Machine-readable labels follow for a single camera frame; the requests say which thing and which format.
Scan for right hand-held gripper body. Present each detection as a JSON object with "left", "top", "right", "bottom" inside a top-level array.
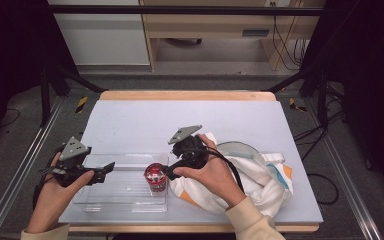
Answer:
[{"left": 167, "top": 124, "right": 211, "bottom": 170}]

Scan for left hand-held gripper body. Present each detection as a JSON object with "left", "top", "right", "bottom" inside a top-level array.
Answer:
[{"left": 39, "top": 135, "right": 96, "bottom": 188}]

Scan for white tote bag coloured spots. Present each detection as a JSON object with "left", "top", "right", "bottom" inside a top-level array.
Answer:
[{"left": 168, "top": 131, "right": 294, "bottom": 218}]

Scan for black metal stand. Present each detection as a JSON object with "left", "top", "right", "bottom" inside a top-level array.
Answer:
[
  {"left": 265, "top": 63, "right": 332, "bottom": 129},
  {"left": 39, "top": 63, "right": 109, "bottom": 128}
]

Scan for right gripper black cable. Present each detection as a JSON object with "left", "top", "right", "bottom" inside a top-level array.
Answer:
[{"left": 206, "top": 146, "right": 245, "bottom": 195}]

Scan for person's right hand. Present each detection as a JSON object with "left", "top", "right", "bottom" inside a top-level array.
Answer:
[{"left": 173, "top": 133, "right": 248, "bottom": 210}]

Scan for clear plastic tray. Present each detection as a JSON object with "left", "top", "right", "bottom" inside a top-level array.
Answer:
[{"left": 73, "top": 153, "right": 170, "bottom": 214}]

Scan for looped black floor cable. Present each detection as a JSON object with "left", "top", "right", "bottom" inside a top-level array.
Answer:
[{"left": 306, "top": 173, "right": 340, "bottom": 206}]

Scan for black curtain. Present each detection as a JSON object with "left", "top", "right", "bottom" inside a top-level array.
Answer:
[
  {"left": 0, "top": 0, "right": 53, "bottom": 148},
  {"left": 308, "top": 0, "right": 384, "bottom": 194}
]

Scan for yellow-black tape marker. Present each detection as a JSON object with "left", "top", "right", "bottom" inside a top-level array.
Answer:
[
  {"left": 288, "top": 97, "right": 308, "bottom": 113},
  {"left": 75, "top": 96, "right": 90, "bottom": 114}
]

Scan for bundle of black cables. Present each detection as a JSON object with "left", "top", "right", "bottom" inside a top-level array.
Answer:
[{"left": 271, "top": 14, "right": 310, "bottom": 72}]

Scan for person's left hand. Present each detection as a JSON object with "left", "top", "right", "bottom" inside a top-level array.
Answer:
[{"left": 26, "top": 152, "right": 95, "bottom": 234}]

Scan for aluminium floor rail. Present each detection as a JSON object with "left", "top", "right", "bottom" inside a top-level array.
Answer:
[
  {"left": 304, "top": 96, "right": 384, "bottom": 240},
  {"left": 0, "top": 96, "right": 65, "bottom": 240}
]

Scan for thin black floor cable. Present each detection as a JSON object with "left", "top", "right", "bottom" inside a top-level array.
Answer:
[{"left": 0, "top": 108, "right": 22, "bottom": 128}]

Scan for black horizontal frame bar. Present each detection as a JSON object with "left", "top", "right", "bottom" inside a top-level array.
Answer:
[{"left": 46, "top": 4, "right": 328, "bottom": 17}]

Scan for white cabinet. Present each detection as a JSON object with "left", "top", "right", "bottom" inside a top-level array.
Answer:
[{"left": 47, "top": 0, "right": 151, "bottom": 66}]

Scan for red-lidded candy jar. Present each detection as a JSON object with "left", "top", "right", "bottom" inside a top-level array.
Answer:
[{"left": 144, "top": 162, "right": 168, "bottom": 193}]

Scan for black floor cables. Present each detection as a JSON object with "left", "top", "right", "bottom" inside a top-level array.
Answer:
[{"left": 292, "top": 83, "right": 349, "bottom": 162}]

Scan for light wooden desk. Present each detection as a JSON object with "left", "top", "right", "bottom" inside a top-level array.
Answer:
[{"left": 139, "top": 0, "right": 326, "bottom": 73}]

